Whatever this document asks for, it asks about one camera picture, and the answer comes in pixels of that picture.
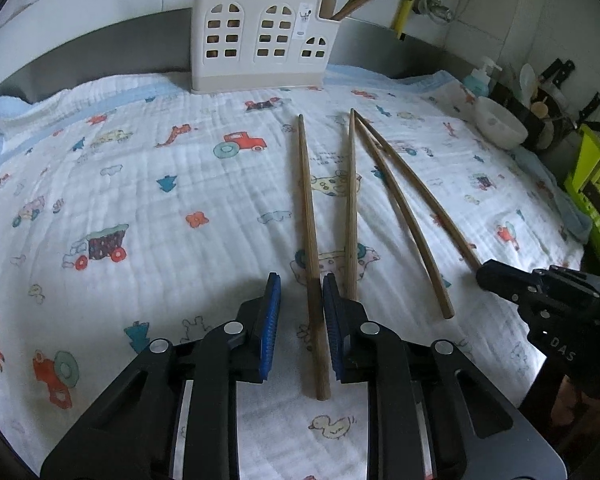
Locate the yellow gas pipe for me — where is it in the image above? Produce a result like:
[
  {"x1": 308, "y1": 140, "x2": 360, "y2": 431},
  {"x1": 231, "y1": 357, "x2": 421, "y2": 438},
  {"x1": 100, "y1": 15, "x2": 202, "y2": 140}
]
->
[{"x1": 390, "y1": 0, "x2": 438, "y2": 41}]

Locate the black knife handle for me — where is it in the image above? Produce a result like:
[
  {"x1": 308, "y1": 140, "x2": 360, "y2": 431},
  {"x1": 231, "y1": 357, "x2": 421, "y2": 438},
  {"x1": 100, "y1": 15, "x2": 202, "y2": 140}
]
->
[
  {"x1": 577, "y1": 91, "x2": 600, "y2": 121},
  {"x1": 539, "y1": 59, "x2": 577, "y2": 86}
]

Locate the green plastic basket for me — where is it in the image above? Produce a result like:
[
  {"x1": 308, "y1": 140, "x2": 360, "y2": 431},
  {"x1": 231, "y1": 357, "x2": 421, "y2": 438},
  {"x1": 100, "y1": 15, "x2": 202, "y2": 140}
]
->
[{"x1": 564, "y1": 124, "x2": 600, "y2": 261}]

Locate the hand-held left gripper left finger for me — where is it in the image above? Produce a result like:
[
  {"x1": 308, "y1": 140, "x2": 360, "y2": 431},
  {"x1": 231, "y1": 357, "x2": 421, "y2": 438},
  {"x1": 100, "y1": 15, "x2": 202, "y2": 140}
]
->
[{"x1": 40, "y1": 272, "x2": 283, "y2": 480}]

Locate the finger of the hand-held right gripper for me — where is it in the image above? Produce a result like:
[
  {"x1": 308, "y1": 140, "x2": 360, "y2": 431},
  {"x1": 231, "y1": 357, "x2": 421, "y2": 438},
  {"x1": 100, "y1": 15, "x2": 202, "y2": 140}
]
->
[{"x1": 476, "y1": 259, "x2": 537, "y2": 307}]

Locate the light blue towel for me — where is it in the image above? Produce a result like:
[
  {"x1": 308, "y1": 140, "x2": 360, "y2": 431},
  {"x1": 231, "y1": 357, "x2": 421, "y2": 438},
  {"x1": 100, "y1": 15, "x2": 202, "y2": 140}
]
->
[{"x1": 512, "y1": 147, "x2": 593, "y2": 241}]

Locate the white ceramic bowl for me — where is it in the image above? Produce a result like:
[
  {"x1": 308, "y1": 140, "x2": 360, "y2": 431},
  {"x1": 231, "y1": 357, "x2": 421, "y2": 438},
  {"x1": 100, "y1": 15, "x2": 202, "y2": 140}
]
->
[{"x1": 474, "y1": 96, "x2": 530, "y2": 151}]

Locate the black pot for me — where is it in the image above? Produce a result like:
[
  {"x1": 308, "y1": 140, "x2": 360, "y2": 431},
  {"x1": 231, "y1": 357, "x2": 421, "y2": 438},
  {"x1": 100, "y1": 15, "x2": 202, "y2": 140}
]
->
[{"x1": 490, "y1": 80, "x2": 578, "y2": 153}]

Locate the blue soap pump bottle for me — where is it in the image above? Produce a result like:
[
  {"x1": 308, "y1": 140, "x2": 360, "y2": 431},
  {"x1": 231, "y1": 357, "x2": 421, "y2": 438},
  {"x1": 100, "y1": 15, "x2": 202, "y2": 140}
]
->
[{"x1": 462, "y1": 56, "x2": 503, "y2": 98}]

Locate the white house-shaped chopstick holder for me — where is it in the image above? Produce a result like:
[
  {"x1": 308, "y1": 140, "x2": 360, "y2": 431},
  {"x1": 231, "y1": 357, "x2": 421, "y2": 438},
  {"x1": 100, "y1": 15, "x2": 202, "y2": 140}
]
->
[{"x1": 189, "y1": 0, "x2": 339, "y2": 95}]

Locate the white printed cloth with vehicles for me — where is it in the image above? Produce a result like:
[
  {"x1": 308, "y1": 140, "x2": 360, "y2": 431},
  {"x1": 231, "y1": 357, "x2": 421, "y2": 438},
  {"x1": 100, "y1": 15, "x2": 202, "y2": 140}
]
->
[{"x1": 0, "y1": 62, "x2": 593, "y2": 480}]

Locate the white spatula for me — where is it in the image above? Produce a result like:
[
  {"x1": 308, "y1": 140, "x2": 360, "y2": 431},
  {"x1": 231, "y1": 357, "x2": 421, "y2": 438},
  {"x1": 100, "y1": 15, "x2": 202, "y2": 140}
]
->
[{"x1": 519, "y1": 62, "x2": 538, "y2": 103}]

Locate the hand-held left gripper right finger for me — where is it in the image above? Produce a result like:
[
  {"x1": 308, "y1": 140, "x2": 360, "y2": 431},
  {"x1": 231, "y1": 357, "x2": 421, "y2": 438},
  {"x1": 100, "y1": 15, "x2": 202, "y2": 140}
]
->
[{"x1": 322, "y1": 274, "x2": 568, "y2": 480}]

